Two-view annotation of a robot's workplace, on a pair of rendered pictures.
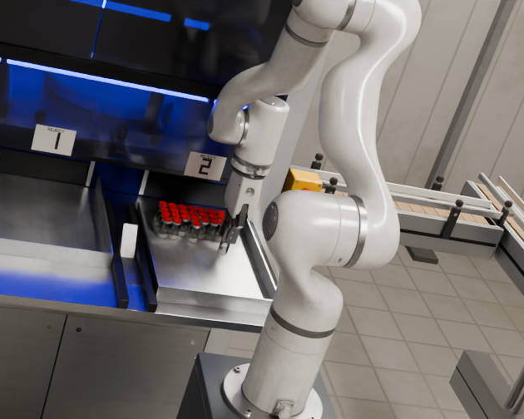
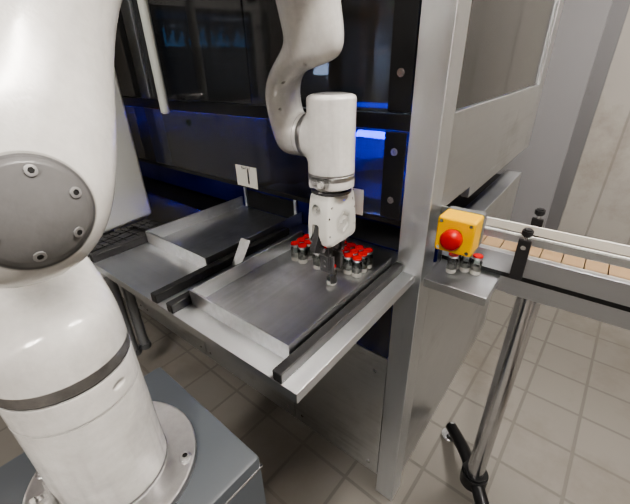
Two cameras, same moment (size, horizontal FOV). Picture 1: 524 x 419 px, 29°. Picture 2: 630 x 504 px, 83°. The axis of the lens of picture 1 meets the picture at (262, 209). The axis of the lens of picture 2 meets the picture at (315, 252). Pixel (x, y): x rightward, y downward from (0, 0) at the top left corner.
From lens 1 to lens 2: 181 cm
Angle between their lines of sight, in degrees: 53
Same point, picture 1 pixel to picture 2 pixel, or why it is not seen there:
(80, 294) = (148, 283)
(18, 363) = not seen: hidden behind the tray
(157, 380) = (355, 392)
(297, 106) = (425, 120)
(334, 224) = not seen: outside the picture
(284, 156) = (422, 188)
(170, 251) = (281, 271)
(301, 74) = (295, 17)
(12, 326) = not seen: hidden behind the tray
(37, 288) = (130, 271)
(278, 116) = (322, 107)
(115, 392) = (329, 389)
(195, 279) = (261, 298)
